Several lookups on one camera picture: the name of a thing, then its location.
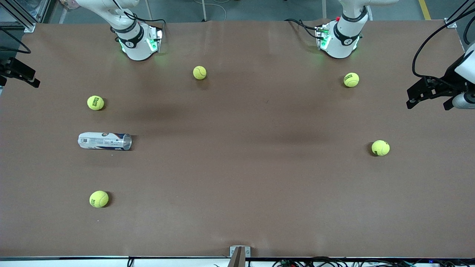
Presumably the clear tennis ball can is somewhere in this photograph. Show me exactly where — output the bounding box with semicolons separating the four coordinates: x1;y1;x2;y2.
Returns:
78;132;132;151

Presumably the brown table cover mat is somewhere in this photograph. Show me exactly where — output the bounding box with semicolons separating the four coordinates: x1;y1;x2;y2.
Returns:
0;19;475;259

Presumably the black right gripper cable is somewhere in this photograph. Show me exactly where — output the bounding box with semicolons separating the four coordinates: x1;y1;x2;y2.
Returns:
0;27;32;55

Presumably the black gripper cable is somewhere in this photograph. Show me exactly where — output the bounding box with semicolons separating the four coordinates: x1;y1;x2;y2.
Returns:
0;27;32;55
413;17;475;79

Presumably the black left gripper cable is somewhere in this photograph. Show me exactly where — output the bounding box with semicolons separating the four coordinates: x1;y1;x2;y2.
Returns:
413;17;475;79

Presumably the aluminium frame post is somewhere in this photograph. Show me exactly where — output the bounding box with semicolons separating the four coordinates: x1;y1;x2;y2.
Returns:
445;0;475;29
0;0;36;33

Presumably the black right arm base cable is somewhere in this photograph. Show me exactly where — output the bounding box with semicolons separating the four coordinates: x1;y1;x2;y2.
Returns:
109;0;166;37

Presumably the black arm base cable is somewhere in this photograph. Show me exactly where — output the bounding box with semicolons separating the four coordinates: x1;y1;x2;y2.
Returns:
109;0;166;37
284;18;321;39

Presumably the black left arm base cable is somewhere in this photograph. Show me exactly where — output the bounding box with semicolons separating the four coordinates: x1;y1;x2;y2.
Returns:
284;18;321;39

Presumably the black cable bundle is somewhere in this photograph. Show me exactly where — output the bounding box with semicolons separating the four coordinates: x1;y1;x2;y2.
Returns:
273;256;475;267

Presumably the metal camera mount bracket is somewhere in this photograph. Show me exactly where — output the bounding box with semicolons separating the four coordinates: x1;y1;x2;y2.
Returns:
229;246;251;267

